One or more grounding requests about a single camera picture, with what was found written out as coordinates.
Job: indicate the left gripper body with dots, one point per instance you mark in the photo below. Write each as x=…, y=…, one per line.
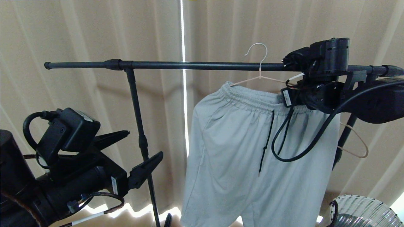
x=85, y=179

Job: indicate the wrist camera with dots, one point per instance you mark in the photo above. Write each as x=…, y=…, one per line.
x=75, y=129
x=296, y=58

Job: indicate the pale grey shorts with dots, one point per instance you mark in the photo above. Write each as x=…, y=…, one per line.
x=236, y=157

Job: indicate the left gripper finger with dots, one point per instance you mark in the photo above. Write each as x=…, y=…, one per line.
x=109, y=141
x=140, y=173

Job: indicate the white laundry basket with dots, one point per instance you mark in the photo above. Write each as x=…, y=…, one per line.
x=363, y=205

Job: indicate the beige curtain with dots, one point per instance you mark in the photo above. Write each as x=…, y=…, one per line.
x=79, y=31

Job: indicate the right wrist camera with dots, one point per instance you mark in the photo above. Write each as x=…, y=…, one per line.
x=296, y=58

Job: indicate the black clothes rack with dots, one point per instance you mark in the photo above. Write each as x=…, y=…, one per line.
x=189, y=65

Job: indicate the pink clothes hanger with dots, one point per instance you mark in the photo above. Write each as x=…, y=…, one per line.
x=246, y=81
x=367, y=150

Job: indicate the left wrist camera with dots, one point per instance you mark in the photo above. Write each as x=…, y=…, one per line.
x=75, y=129

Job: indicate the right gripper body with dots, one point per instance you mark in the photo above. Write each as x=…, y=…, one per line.
x=318, y=96

